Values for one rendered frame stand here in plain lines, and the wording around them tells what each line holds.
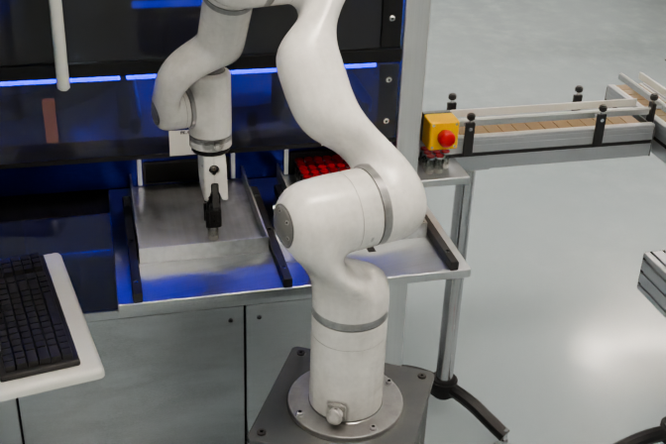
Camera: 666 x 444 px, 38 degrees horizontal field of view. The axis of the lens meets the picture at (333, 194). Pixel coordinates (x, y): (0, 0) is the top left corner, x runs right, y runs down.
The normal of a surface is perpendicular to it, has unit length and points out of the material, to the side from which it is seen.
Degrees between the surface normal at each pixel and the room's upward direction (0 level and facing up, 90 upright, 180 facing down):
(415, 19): 90
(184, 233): 0
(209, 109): 88
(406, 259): 0
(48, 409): 90
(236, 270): 0
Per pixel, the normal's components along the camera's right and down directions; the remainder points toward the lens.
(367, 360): 0.51, 0.41
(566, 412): 0.04, -0.89
